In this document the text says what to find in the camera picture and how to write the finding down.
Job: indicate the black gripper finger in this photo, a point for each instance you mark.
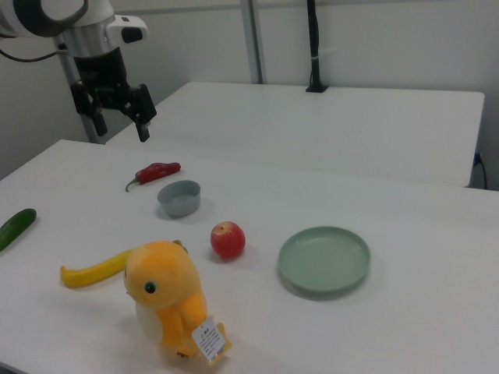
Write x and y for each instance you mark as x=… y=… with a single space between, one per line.
x=140 y=109
x=93 y=109

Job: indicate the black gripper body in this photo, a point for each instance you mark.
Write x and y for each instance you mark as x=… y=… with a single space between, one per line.
x=102 y=74

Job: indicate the red apple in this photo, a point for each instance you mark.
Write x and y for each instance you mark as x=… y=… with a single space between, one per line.
x=228 y=240

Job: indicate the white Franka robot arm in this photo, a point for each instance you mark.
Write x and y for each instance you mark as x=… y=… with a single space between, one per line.
x=23 y=15

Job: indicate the grey plastic bowl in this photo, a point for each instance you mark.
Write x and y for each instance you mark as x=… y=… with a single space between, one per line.
x=180 y=198

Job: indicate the red chili pepper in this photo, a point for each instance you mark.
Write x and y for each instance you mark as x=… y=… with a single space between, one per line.
x=158 y=171

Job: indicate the green cucumber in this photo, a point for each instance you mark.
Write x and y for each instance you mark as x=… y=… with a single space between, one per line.
x=15 y=228

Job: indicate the yellow banana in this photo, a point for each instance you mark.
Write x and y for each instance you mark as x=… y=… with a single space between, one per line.
x=93 y=270

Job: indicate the orange plush bird toy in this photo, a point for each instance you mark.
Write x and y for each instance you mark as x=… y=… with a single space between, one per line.
x=167 y=292

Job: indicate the black pole with clamp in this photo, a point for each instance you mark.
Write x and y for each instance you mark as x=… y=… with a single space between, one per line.
x=315 y=46

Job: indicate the green round plate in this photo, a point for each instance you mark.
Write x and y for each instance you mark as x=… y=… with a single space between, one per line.
x=324 y=259

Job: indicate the white paper hang tag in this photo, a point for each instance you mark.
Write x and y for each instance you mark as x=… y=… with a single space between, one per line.
x=209 y=337

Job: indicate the wide aluminium frame post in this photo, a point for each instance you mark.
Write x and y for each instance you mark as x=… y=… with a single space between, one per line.
x=255 y=39

